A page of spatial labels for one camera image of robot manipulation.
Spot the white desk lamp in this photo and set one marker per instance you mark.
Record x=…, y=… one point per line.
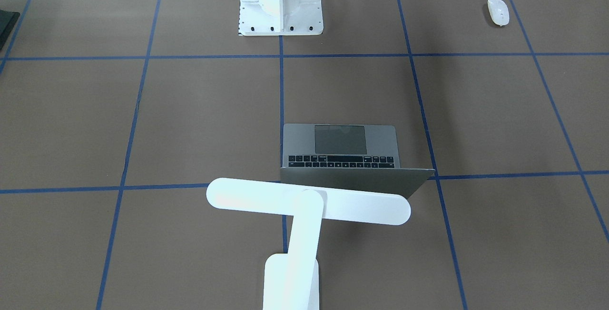
x=291, y=279

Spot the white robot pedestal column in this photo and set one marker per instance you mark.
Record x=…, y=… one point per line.
x=280, y=18

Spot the white computer mouse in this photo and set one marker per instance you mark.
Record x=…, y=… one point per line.
x=499, y=12

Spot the black flat box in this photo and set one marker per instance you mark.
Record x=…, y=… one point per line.
x=8, y=19

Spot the grey laptop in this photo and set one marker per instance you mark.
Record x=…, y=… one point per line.
x=360, y=157

